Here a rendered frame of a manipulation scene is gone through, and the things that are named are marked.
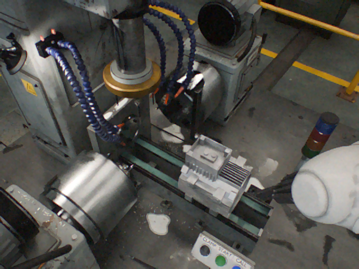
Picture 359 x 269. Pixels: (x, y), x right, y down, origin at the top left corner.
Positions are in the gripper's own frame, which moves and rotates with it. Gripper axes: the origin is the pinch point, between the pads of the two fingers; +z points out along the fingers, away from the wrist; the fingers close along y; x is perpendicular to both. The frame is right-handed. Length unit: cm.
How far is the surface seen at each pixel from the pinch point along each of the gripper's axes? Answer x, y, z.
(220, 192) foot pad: -6.1, 1.4, 15.8
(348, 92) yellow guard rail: 67, -223, 90
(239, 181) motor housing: -4.6, -3.9, 11.3
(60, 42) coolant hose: -71, 7, 10
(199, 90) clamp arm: -34.1, -18.6, 11.4
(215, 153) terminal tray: -15.7, -6.7, 14.3
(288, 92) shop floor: 29, -196, 117
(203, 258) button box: 0.3, 21.5, 15.0
